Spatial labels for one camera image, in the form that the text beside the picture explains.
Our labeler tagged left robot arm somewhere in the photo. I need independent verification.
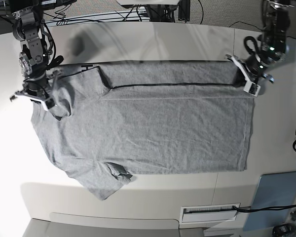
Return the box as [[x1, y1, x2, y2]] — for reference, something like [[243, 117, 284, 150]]
[[227, 0, 292, 84]]

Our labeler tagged blue-grey tablet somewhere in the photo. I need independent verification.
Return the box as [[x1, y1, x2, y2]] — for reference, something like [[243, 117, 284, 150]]
[[243, 171, 296, 232]]

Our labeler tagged grey T-shirt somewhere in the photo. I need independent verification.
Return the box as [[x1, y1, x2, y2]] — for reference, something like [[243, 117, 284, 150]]
[[31, 62, 254, 200]]

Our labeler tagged black device bottom right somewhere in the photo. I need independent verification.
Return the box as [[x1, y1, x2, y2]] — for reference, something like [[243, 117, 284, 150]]
[[272, 223, 296, 237]]

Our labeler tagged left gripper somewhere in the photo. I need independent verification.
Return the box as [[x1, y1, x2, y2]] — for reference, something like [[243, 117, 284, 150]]
[[225, 53, 274, 84]]

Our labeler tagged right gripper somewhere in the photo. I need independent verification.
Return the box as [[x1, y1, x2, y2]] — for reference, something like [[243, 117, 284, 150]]
[[9, 70, 62, 101]]

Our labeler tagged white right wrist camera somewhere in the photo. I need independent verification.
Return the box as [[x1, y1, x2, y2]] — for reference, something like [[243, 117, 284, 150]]
[[42, 97, 55, 111]]

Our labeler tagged black cable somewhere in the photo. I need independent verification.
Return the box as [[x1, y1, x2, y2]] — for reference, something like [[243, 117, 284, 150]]
[[233, 203, 296, 213]]

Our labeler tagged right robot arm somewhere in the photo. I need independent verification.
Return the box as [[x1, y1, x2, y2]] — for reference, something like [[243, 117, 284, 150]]
[[8, 0, 275, 108]]

